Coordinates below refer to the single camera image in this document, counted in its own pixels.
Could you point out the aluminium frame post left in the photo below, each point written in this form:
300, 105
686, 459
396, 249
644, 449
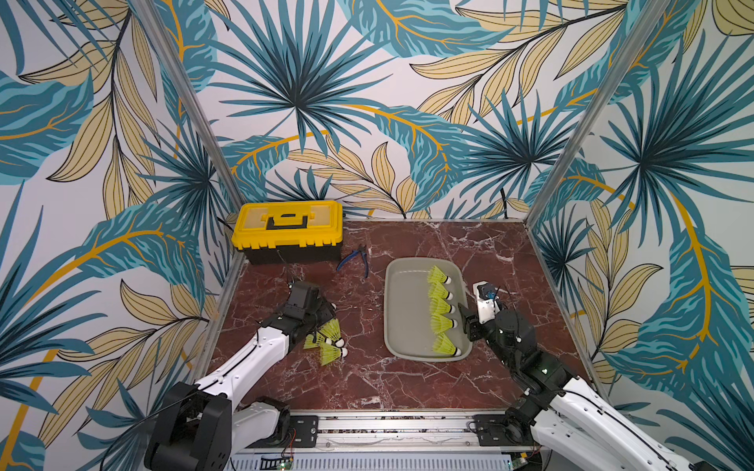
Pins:
162, 42

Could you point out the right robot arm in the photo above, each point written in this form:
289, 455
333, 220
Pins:
559, 410

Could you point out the grey-green plastic storage tray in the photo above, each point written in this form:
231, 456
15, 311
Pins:
407, 319

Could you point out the yellow black toolbox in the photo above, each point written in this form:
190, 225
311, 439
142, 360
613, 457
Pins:
290, 232

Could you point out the aluminium frame post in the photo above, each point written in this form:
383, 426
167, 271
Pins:
645, 24
162, 42

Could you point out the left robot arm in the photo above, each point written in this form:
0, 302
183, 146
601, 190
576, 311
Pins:
198, 426

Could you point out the aluminium frame post right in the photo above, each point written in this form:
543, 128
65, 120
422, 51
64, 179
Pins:
645, 24

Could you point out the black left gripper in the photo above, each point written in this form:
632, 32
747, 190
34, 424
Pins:
327, 312

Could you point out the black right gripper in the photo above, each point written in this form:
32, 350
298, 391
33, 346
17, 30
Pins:
473, 329

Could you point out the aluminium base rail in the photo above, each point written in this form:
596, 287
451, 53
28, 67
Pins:
393, 440

